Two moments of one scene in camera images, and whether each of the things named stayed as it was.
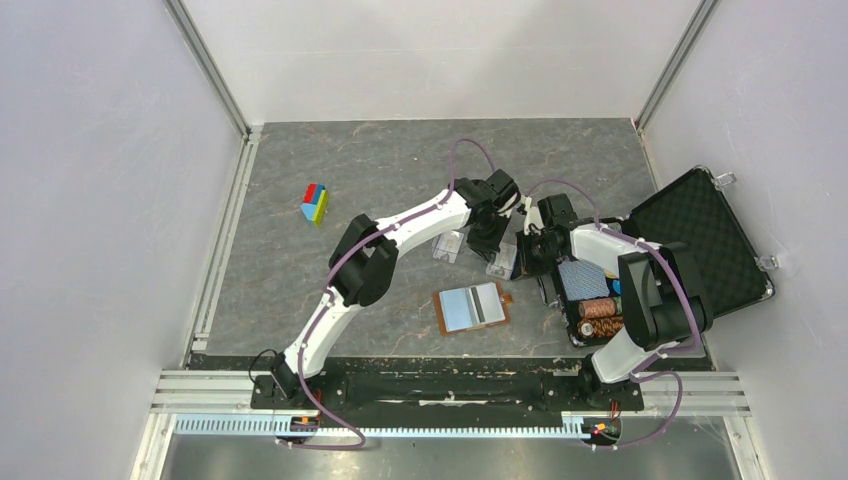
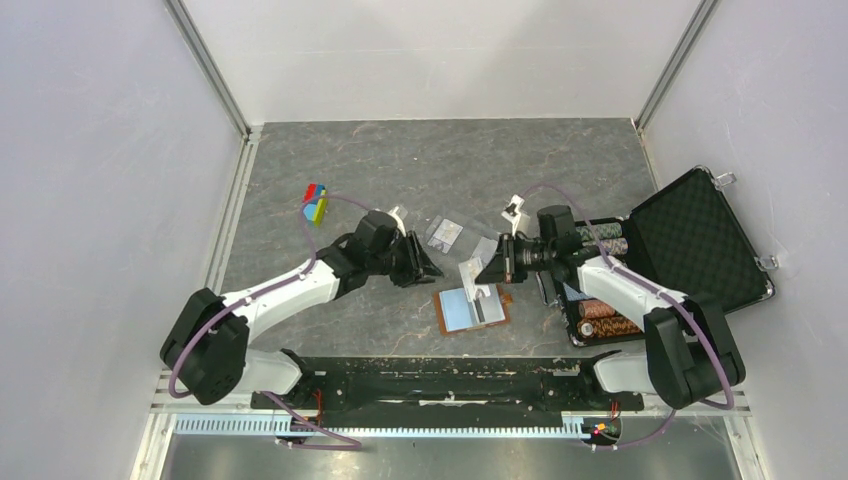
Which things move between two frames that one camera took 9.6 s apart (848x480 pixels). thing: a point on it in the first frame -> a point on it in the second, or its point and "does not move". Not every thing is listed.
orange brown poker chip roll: (597, 308) does not move
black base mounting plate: (444, 390) does not move
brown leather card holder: (472, 307) does not move
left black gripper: (489, 248) -> (415, 255)
